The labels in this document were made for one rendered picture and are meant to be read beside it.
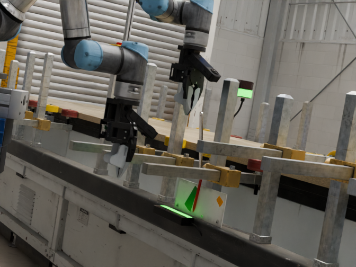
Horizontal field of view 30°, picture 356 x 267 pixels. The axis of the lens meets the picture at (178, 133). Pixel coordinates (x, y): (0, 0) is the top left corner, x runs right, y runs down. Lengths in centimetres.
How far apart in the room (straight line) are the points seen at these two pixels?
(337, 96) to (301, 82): 91
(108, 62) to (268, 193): 55
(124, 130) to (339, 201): 58
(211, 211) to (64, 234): 164
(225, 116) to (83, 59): 52
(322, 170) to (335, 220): 17
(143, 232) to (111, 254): 70
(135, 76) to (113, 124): 14
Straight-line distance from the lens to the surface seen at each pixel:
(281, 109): 181
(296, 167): 147
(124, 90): 176
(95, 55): 170
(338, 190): 164
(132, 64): 175
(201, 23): 203
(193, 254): 211
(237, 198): 226
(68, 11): 183
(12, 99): 213
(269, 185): 182
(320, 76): 1172
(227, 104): 200
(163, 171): 186
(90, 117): 323
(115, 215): 257
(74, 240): 342
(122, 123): 175
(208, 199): 201
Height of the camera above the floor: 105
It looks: 3 degrees down
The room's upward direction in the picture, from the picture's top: 9 degrees clockwise
